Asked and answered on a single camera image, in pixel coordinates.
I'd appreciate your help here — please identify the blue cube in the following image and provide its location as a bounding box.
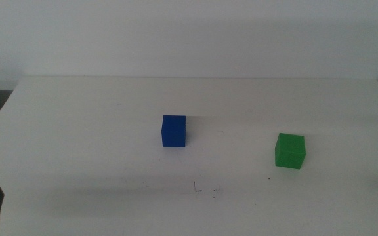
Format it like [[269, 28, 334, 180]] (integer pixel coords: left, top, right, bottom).
[[161, 115, 187, 148]]

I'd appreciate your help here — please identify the green cube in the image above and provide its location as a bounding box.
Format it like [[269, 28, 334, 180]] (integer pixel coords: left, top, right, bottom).
[[274, 132, 306, 170]]

